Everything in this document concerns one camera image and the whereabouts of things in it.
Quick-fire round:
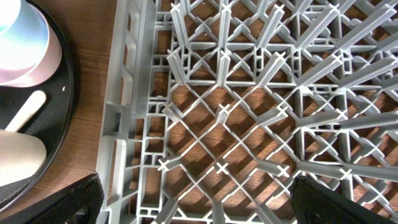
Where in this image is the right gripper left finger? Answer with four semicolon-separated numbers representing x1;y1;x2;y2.
1;174;104;224

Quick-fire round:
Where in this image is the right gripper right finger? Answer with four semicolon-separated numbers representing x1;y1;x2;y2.
290;175;392;224

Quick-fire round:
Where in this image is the small white cup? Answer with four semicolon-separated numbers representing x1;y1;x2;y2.
1;129;47;187

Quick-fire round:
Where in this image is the white plastic fork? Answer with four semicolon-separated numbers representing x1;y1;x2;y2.
5;90;47;132

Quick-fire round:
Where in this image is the pink saucer plate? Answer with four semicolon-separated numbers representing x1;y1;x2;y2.
1;20;62;88

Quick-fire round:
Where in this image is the light blue cup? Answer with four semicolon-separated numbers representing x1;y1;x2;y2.
1;0;48;83

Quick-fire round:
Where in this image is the grey dishwasher rack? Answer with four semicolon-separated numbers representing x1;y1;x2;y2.
96;0;397;223

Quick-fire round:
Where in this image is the round black tray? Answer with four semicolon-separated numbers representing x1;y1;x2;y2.
1;1;75;212

